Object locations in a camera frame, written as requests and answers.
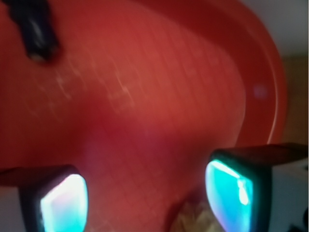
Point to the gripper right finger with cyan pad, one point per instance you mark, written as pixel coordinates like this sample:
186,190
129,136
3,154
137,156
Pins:
260,188

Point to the red plastic tray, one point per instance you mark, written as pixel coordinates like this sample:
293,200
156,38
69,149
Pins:
141,92

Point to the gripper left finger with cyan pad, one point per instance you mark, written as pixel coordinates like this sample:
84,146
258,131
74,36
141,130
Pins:
43,199

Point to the tan spiral seashell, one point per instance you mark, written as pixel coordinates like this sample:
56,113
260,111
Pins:
195,217

